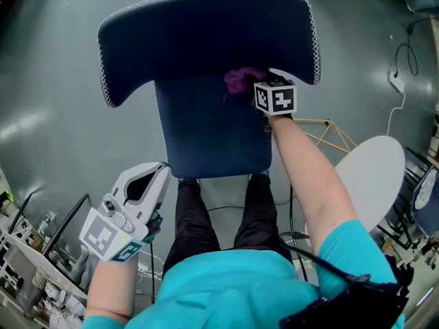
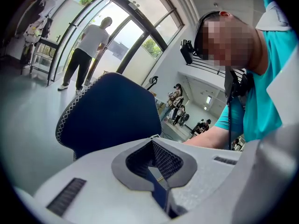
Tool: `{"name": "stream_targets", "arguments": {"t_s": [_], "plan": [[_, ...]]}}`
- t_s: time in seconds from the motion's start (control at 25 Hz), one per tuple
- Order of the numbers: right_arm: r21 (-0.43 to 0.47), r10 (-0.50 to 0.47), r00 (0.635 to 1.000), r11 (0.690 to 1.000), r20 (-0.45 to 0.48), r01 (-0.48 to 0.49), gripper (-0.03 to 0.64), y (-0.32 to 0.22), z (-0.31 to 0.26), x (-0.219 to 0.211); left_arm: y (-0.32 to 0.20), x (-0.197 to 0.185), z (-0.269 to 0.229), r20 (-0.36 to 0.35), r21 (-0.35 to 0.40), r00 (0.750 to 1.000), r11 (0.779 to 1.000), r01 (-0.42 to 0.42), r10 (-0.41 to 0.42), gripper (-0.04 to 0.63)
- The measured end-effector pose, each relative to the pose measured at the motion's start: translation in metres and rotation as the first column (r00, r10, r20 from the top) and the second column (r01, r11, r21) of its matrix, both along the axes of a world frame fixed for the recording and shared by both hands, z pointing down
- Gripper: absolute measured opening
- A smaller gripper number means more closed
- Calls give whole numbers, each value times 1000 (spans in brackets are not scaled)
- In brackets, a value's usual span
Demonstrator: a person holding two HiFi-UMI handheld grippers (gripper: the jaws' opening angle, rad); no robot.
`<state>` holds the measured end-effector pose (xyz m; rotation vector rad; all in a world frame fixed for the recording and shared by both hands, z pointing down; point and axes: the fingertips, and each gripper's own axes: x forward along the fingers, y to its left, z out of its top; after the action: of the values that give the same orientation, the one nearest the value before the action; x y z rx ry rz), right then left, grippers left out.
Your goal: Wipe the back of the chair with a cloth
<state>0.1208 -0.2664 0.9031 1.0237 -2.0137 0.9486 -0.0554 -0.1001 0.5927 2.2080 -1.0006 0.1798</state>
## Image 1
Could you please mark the dark blue chair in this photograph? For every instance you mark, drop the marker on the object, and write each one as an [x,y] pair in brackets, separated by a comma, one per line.
[205,46]

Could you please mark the black metal table legs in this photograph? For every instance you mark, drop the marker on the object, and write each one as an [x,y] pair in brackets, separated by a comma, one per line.
[66,224]

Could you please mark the tan table leg frame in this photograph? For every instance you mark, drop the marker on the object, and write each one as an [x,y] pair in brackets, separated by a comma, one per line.
[312,119]

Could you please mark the purple wiping cloth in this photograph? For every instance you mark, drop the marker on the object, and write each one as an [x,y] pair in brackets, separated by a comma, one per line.
[238,79]

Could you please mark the person's black trousers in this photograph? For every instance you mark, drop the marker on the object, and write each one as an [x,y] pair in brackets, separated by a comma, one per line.
[192,218]

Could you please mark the person's teal shirt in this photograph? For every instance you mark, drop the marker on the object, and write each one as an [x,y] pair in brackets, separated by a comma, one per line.
[223,293]

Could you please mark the black shoulder bag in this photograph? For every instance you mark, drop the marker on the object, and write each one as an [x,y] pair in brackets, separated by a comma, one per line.
[353,307]

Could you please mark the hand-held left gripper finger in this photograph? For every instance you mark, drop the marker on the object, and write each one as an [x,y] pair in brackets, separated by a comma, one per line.
[164,190]
[132,175]

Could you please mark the white patterned cushion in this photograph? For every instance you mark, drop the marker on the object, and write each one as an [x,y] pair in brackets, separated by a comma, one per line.
[424,190]

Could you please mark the person's left forearm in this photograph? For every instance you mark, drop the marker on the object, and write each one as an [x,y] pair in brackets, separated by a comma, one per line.
[111,286]

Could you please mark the white power strip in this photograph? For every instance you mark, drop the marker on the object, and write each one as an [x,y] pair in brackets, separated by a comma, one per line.
[396,82]

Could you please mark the white round table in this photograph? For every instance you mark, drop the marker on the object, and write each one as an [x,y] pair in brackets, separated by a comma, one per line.
[370,177]

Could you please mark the white board table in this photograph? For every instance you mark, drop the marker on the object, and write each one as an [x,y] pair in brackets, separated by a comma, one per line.
[37,262]

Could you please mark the clear plastic bottle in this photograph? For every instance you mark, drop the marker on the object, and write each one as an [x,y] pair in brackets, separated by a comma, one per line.
[46,222]

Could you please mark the person's right forearm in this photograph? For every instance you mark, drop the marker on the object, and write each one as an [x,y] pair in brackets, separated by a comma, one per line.
[308,177]

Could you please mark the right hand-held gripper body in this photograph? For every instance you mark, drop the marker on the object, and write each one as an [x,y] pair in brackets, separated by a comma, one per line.
[278,98]

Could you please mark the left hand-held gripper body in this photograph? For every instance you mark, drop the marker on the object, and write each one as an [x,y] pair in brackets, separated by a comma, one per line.
[103,235]

